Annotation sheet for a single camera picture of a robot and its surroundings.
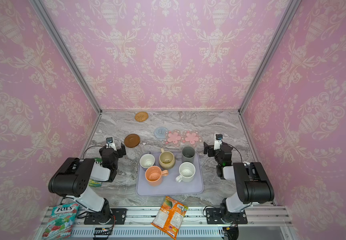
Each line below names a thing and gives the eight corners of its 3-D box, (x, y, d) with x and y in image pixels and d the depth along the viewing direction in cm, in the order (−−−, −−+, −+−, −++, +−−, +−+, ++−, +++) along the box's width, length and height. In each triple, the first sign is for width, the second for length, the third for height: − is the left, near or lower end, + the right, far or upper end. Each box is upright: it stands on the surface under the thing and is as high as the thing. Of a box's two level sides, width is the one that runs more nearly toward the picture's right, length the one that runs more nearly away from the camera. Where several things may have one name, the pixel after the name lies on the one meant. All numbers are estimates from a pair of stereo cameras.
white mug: (175, 183, 85) (175, 178, 79) (175, 167, 91) (175, 161, 85) (195, 183, 85) (196, 178, 79) (193, 167, 91) (195, 161, 85)
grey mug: (181, 165, 93) (182, 156, 84) (181, 155, 97) (182, 146, 89) (193, 165, 93) (195, 156, 84) (193, 155, 97) (194, 146, 89)
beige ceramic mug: (155, 167, 91) (154, 161, 86) (162, 154, 97) (161, 148, 91) (170, 172, 89) (170, 167, 83) (176, 159, 95) (176, 153, 89)
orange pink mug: (144, 183, 85) (141, 178, 79) (151, 169, 91) (149, 163, 84) (161, 190, 83) (160, 185, 76) (167, 176, 88) (167, 170, 82)
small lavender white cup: (139, 165, 94) (136, 158, 86) (149, 157, 97) (147, 149, 90) (149, 175, 90) (146, 169, 82) (159, 166, 93) (157, 159, 86)
